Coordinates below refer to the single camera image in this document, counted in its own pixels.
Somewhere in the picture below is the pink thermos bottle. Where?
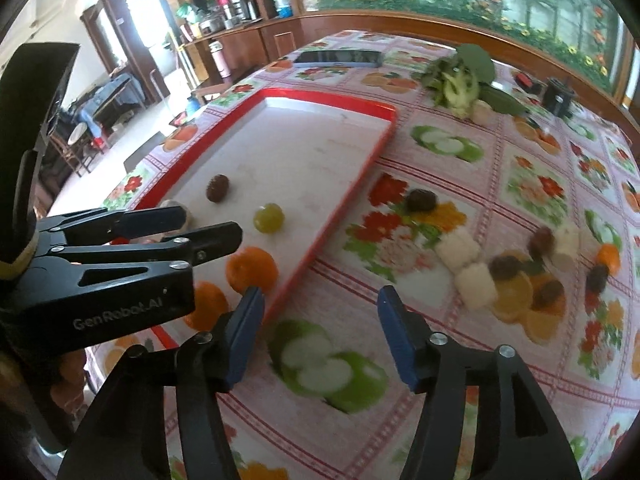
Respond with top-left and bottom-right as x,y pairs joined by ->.
210,40 -> 232,78

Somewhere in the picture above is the red and black box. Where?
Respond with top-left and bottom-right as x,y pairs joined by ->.
515,72 -> 543,96

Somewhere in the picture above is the wooden side table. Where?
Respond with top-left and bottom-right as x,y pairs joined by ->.
192,77 -> 246,106

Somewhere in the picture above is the wooden sideboard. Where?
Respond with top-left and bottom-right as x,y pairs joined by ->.
180,15 -> 301,91

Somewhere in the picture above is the floral printed tablecloth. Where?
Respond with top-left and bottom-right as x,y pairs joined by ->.
82,30 -> 640,480

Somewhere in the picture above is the black cylindrical device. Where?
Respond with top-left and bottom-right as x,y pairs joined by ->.
542,77 -> 576,117

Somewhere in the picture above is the large speckled red date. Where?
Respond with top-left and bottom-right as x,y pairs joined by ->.
206,174 -> 232,204

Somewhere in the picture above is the dark wooden stool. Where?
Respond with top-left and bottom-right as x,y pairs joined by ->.
124,132 -> 166,173

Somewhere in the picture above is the dark red date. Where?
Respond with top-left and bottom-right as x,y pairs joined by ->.
404,189 -> 438,212
586,263 -> 611,293
527,226 -> 555,256
531,280 -> 566,309
489,255 -> 521,281

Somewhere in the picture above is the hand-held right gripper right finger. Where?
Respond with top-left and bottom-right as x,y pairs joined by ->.
376,284 -> 583,480

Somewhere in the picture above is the smartphone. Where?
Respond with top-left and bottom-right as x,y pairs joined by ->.
293,49 -> 385,69

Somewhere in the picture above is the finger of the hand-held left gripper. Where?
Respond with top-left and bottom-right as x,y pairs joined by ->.
37,205 -> 189,247
50,220 -> 244,266

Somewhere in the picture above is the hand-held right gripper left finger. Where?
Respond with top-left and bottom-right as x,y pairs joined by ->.
57,286 -> 267,480

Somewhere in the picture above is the large orange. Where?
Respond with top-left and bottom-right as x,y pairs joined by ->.
225,246 -> 279,295

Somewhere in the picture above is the red tray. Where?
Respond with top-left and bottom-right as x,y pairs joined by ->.
127,87 -> 399,351

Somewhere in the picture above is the green grape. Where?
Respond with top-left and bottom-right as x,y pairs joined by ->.
253,203 -> 286,235

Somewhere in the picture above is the green leafy vegetable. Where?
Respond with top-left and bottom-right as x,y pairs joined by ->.
417,42 -> 526,121

